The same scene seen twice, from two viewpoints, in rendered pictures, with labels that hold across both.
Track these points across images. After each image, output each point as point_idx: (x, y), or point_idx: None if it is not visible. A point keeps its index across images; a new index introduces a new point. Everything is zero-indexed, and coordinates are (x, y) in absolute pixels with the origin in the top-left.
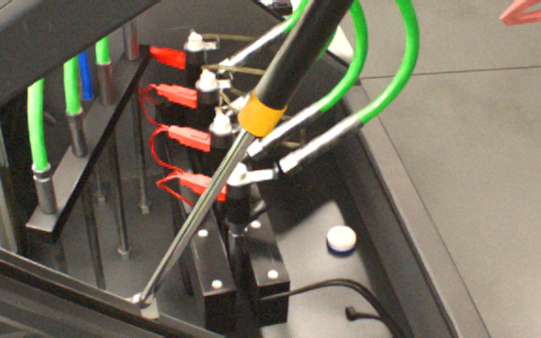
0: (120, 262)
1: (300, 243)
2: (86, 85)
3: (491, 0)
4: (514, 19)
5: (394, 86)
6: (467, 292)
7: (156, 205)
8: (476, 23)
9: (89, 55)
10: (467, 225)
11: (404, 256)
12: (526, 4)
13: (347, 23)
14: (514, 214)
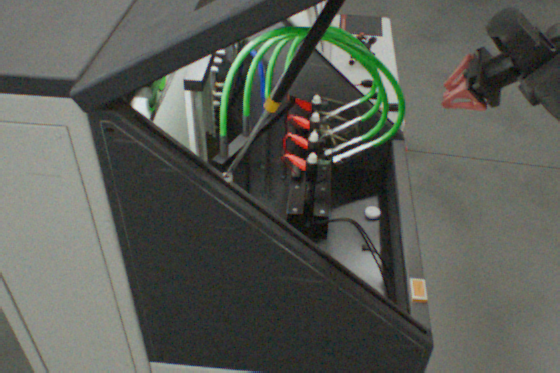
0: (262, 198)
1: (351, 210)
2: (263, 110)
3: (548, 124)
4: (447, 105)
5: (390, 131)
6: (418, 247)
7: (289, 177)
8: (532, 136)
9: None
10: (485, 249)
11: (396, 225)
12: (452, 97)
13: (448, 122)
14: (519, 250)
